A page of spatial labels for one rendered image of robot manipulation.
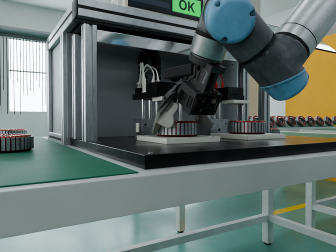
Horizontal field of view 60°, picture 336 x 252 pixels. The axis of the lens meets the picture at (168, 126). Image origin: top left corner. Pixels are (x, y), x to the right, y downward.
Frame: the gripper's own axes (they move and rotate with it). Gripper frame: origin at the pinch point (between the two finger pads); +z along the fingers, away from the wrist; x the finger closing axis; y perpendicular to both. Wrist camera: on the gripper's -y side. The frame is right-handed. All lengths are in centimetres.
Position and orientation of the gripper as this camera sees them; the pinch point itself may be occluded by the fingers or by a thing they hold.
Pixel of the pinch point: (176, 131)
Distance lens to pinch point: 72.6
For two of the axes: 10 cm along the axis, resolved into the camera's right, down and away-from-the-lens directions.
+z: -2.6, 8.6, 4.5
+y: 4.5, 5.1, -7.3
